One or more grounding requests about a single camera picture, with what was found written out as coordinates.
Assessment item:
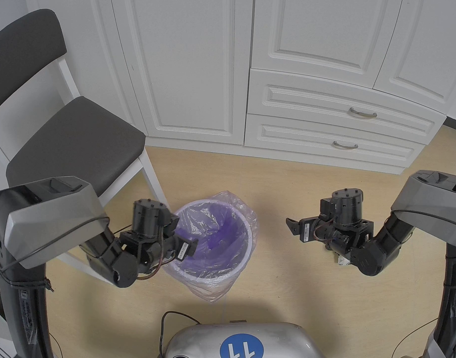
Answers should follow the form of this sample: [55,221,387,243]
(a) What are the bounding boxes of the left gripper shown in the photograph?
[171,236,200,263]

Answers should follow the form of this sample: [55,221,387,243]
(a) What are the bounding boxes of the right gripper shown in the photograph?
[286,216,326,244]

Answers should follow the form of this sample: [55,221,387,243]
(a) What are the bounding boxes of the purple plastic bag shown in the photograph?
[162,190,258,303]

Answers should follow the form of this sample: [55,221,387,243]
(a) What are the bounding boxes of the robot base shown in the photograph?
[165,322,323,358]

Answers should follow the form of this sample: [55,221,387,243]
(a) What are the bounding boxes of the white trash bin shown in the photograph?
[170,199,257,284]

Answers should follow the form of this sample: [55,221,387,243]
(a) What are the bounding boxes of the white chair grey cushions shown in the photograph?
[0,9,172,284]

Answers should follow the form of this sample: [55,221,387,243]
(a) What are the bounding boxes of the white wardrobe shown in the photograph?
[23,0,456,176]

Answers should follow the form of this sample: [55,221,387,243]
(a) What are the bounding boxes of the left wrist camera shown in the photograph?
[161,210,181,237]

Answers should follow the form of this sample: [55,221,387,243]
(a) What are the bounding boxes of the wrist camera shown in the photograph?
[320,198,336,221]
[161,210,181,237]

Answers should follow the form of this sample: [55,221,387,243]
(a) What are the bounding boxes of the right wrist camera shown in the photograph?
[320,198,336,221]

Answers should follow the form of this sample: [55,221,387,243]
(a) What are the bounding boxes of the thin black cable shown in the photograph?
[394,319,435,358]

